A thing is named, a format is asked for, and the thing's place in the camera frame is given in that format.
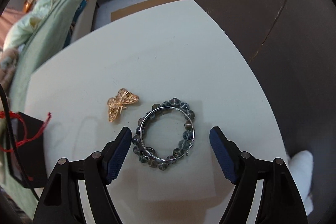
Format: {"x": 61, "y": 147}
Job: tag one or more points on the light green pillow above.
{"x": 22, "y": 30}

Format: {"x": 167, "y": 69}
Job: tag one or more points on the gold butterfly brooch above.
{"x": 118, "y": 103}

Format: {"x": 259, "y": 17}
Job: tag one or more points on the white cloth on floor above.
{"x": 301, "y": 168}

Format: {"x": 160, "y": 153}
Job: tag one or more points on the black jewelry box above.
{"x": 32, "y": 172}

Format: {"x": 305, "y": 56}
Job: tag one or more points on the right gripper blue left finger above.
{"x": 114, "y": 154}

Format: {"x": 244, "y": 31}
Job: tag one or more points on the green bed sheet mattress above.
{"x": 45, "y": 42}

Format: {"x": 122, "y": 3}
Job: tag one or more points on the pink floral blanket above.
{"x": 9, "y": 59}

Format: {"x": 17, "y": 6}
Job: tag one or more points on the red string charm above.
{"x": 23, "y": 131}

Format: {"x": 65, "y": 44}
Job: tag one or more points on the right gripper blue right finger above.
{"x": 227, "y": 154}

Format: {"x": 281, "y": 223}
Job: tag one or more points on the silver hoop bangle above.
{"x": 166, "y": 133}

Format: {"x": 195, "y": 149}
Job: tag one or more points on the white side table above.
{"x": 130, "y": 69}

